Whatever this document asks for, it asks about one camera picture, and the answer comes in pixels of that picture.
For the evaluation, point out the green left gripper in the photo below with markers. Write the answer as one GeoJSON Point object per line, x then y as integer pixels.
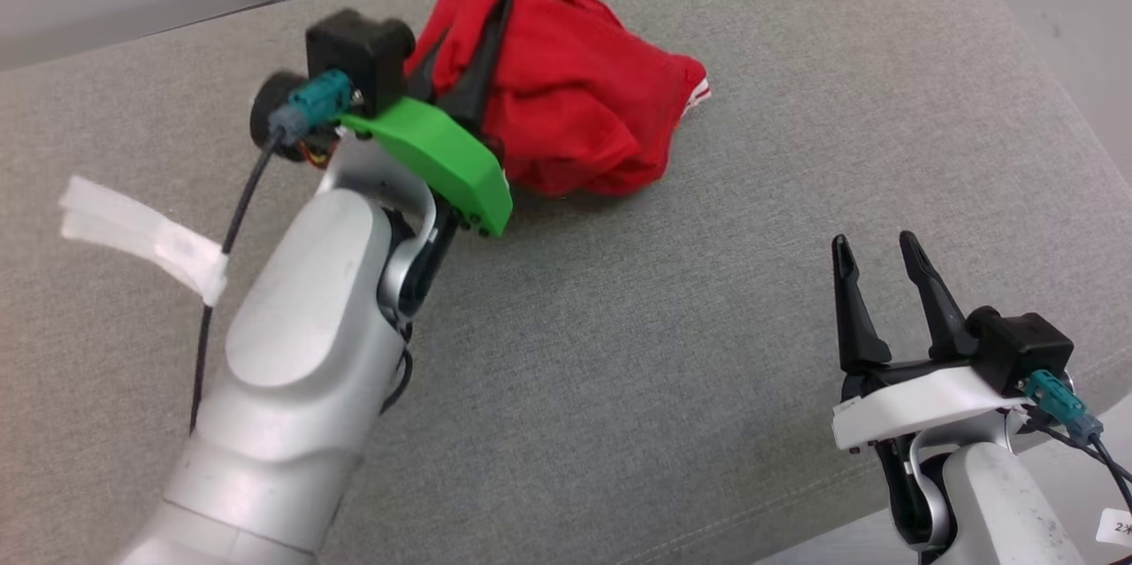
{"type": "Point", "coordinates": [442, 158]}

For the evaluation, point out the teal left camera connector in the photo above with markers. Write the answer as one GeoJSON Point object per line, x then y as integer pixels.
{"type": "Point", "coordinates": [314, 98]}

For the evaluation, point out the teal camera connector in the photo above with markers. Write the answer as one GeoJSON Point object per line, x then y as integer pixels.
{"type": "Point", "coordinates": [1061, 406]}
{"type": "Point", "coordinates": [314, 98]}

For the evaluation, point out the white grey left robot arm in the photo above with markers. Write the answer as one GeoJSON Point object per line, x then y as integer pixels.
{"type": "Point", "coordinates": [301, 326]}

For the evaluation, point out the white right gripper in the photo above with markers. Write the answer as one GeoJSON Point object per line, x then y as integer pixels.
{"type": "Point", "coordinates": [920, 401]}

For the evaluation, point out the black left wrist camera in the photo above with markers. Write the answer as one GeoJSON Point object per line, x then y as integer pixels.
{"type": "Point", "coordinates": [358, 48]}

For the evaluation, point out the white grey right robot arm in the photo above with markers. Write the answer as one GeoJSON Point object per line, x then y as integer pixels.
{"type": "Point", "coordinates": [999, 503]}

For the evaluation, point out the teal right camera connector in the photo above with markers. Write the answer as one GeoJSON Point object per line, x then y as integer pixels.
{"type": "Point", "coordinates": [1061, 406]}

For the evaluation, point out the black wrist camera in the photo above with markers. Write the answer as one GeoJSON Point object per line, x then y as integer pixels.
{"type": "Point", "coordinates": [1017, 348]}
{"type": "Point", "coordinates": [358, 48]}

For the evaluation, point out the red basketball jersey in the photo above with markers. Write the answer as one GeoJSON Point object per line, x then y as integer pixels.
{"type": "Point", "coordinates": [575, 105]}

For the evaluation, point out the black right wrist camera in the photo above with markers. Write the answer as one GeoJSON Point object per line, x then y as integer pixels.
{"type": "Point", "coordinates": [1017, 348]}

